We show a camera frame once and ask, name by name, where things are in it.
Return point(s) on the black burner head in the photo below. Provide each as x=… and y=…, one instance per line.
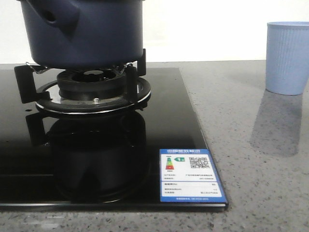
x=88, y=85

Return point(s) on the dark blue cooking pot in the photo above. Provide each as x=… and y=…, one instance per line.
x=83, y=34

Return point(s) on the black pot support grate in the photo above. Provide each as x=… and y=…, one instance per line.
x=47, y=98

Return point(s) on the blue energy label sticker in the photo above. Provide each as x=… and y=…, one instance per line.
x=189, y=176

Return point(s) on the light blue ribbed cup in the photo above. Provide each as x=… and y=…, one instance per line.
x=287, y=60

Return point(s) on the black glass gas stove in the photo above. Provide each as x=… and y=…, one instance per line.
x=106, y=162

